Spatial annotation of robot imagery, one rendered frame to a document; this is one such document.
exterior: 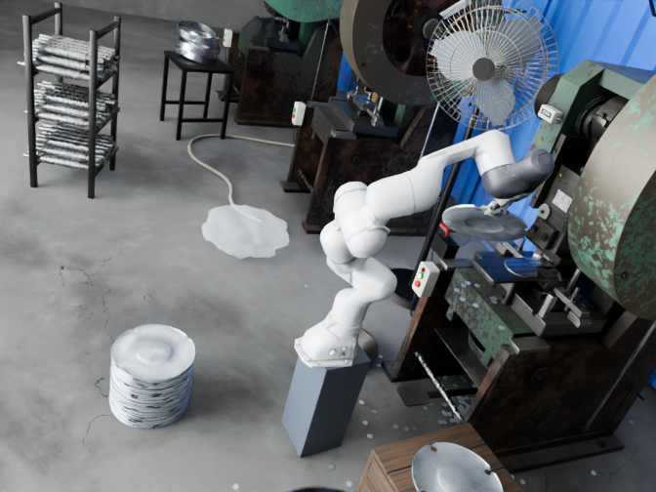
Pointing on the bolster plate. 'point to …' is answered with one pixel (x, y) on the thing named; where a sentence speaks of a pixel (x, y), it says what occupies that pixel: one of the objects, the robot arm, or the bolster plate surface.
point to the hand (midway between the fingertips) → (493, 208)
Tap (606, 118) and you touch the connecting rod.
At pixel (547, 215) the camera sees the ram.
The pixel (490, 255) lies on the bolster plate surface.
